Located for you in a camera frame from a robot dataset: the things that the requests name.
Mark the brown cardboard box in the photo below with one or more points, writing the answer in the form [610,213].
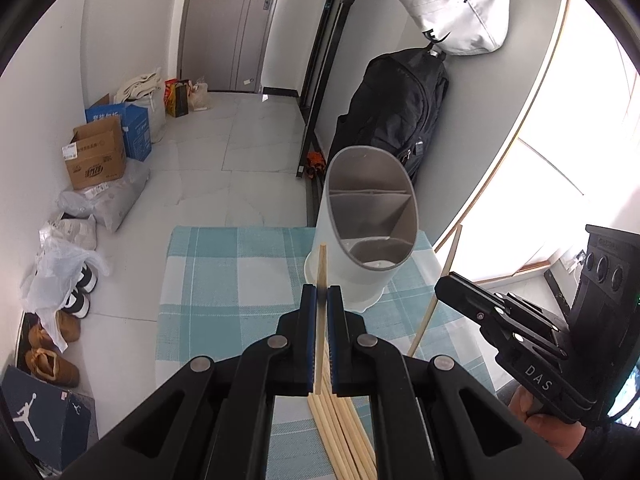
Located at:
[95,155]

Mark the window with wooden frame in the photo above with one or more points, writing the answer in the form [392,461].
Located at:
[575,135]

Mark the white grey utensil holder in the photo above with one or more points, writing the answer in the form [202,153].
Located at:
[340,260]

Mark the white fabric bag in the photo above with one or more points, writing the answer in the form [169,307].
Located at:
[460,10]

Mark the white printed package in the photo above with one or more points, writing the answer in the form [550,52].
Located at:
[72,232]

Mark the black white sneaker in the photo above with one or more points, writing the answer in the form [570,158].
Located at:
[87,280]
[77,305]

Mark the bundle of wooden chopsticks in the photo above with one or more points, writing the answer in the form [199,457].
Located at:
[340,440]

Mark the clear plastic bag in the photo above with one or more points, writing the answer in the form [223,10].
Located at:
[198,95]

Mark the black metal coat rack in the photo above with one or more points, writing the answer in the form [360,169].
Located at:
[325,60]

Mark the black backpack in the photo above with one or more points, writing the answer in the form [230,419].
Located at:
[390,110]

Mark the grey plastic bag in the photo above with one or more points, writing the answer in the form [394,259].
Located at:
[115,200]

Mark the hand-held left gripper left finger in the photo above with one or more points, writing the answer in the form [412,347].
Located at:
[310,340]

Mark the dark blue shoe box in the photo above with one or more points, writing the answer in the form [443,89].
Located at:
[45,420]

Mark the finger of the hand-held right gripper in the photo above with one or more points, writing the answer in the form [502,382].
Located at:
[465,300]

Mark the orange black object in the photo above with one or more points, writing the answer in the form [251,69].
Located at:
[315,162]

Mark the cream canvas bag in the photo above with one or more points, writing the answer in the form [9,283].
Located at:
[140,87]

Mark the person's right forearm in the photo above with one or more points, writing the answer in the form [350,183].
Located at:
[597,452]

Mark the grey door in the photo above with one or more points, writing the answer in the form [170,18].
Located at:
[215,25]

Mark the teal checkered tablecloth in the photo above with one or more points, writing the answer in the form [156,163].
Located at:
[225,285]

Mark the white plastic bag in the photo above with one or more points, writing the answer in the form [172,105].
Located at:
[55,275]

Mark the light wooden chopstick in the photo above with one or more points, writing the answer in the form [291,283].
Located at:
[419,330]
[321,270]

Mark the blue cardboard box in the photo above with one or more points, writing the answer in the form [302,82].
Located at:
[137,130]

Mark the brown shoe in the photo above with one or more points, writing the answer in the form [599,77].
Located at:
[55,367]
[67,327]

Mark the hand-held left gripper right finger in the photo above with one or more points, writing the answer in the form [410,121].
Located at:
[333,340]

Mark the person's right hand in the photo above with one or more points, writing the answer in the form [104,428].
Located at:
[547,430]

